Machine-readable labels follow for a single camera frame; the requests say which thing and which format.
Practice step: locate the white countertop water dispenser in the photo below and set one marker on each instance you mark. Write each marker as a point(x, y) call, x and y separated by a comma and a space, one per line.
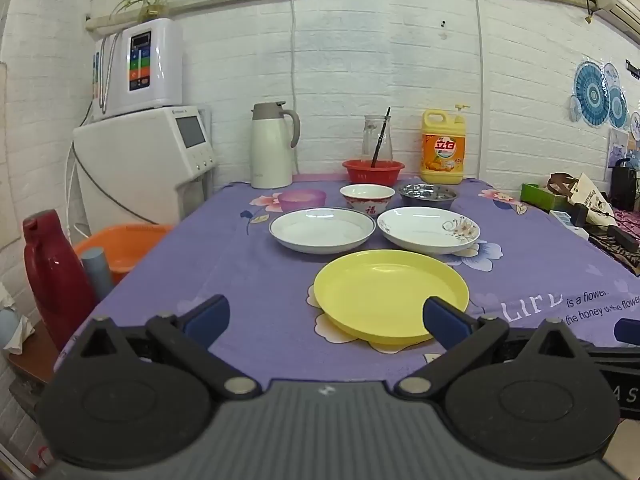
point(152, 167)

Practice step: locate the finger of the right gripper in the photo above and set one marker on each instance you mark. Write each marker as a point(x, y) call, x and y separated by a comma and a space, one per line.
point(627, 330)

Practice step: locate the crumpled white tissue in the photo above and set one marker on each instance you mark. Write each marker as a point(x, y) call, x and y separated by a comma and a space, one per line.
point(15, 328)

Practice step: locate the white printed paper bag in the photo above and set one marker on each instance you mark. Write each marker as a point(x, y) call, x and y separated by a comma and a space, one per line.
point(599, 211)

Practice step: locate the white water purifier unit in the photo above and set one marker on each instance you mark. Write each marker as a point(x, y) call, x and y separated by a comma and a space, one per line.
point(137, 69)

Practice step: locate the translucent purple plastic bowl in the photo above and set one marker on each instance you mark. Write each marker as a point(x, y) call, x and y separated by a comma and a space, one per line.
point(301, 198)

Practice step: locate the blue patterned wall decals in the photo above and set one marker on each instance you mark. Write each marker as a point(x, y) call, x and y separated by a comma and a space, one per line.
point(599, 98)

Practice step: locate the red thermos flask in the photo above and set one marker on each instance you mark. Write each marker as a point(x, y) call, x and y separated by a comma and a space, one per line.
point(62, 290)

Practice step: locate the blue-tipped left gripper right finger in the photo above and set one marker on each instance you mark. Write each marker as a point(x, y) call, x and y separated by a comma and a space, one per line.
point(467, 343)

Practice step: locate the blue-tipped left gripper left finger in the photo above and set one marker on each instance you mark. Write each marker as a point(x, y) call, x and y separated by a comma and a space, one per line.
point(183, 341)

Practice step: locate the red plastic colander basket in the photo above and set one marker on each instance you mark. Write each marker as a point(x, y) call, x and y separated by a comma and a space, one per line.
point(384, 172)

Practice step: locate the yellow dish soap bottle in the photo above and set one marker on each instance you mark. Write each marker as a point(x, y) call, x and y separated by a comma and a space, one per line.
point(443, 143)

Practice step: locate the orange plastic basin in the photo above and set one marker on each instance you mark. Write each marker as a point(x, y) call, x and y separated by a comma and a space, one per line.
point(125, 245)

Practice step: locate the purple floral tablecloth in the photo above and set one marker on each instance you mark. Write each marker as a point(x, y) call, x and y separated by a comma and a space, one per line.
point(525, 268)

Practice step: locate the stainless steel bowl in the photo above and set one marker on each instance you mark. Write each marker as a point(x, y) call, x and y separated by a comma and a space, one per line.
point(427, 195)

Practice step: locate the black stirring stick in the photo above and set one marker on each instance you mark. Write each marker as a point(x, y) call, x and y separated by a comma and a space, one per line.
point(381, 135)

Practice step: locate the white red-patterned ceramic bowl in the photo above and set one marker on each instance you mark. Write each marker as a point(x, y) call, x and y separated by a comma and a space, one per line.
point(371, 199)

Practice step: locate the white floral ceramic plate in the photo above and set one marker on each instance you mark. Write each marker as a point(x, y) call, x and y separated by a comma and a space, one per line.
point(428, 230)

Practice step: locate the yellow plastic plate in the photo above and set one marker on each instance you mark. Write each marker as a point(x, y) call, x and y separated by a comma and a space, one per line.
point(378, 295)

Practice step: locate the plain white ceramic plate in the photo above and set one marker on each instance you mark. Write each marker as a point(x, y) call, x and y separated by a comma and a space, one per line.
point(322, 231)

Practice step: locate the white thermal carafe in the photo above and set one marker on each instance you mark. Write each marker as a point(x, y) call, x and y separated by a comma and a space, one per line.
point(274, 136)

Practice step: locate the clear glass pitcher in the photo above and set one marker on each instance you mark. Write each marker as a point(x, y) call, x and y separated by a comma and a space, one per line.
point(371, 128)

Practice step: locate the black kettle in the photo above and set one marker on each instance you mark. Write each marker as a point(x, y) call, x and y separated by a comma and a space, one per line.
point(623, 186)

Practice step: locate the green box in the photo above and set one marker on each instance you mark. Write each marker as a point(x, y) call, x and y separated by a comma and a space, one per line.
point(542, 198)

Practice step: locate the grey cylindrical cup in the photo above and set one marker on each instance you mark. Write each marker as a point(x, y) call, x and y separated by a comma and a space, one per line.
point(98, 271)

